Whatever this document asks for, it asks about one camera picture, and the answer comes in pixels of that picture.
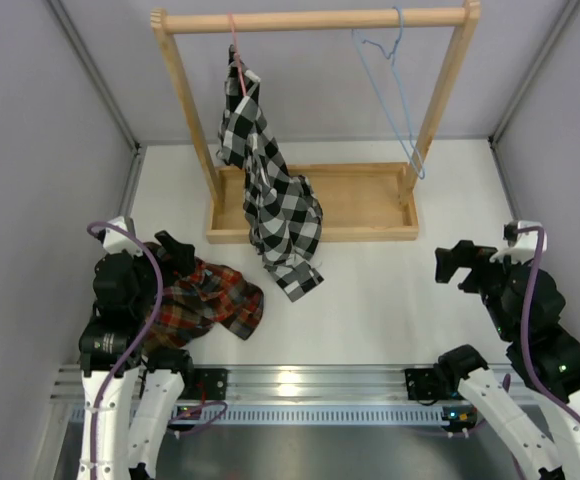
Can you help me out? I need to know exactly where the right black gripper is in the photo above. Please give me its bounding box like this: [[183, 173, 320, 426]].
[[434, 240, 529, 341]]

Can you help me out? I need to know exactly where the red brown plaid shirt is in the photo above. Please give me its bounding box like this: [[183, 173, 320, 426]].
[[142, 242, 264, 356]]

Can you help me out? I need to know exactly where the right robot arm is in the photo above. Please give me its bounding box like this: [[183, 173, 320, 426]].
[[434, 240, 580, 479]]

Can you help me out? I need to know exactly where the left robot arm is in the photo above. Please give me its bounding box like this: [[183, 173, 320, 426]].
[[77, 222, 196, 479]]

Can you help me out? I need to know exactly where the black white checkered shirt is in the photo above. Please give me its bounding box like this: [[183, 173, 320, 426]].
[[217, 45, 324, 302]]

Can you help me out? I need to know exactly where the wooden clothes rack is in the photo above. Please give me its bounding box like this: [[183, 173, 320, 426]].
[[151, 1, 481, 252]]

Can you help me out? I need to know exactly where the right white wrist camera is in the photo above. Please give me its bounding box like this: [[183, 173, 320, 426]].
[[490, 220, 548, 264]]

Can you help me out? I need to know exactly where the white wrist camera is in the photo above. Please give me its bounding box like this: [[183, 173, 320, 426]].
[[102, 216, 143, 256], [490, 220, 548, 264]]

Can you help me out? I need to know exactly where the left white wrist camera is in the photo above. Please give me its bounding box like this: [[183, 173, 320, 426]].
[[102, 216, 143, 256]]

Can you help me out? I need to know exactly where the blue wire hanger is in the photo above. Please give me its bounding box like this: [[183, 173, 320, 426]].
[[351, 6, 426, 180]]

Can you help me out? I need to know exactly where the aluminium mounting rail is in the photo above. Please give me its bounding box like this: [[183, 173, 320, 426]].
[[50, 363, 526, 401]]

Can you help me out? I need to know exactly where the slotted grey cable duct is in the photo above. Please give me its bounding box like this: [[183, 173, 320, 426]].
[[69, 403, 476, 426]]

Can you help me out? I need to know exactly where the left aluminium frame post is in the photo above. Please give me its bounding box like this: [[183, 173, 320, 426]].
[[44, 0, 145, 215]]

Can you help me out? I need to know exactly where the aluminium frame post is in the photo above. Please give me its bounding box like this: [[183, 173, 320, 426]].
[[44, 0, 145, 215], [487, 0, 580, 151]]

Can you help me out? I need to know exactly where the pink wire hanger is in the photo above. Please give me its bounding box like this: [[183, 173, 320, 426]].
[[227, 13, 247, 97]]

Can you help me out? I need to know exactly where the right aluminium frame post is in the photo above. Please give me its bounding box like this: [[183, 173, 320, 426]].
[[487, 0, 580, 151]]

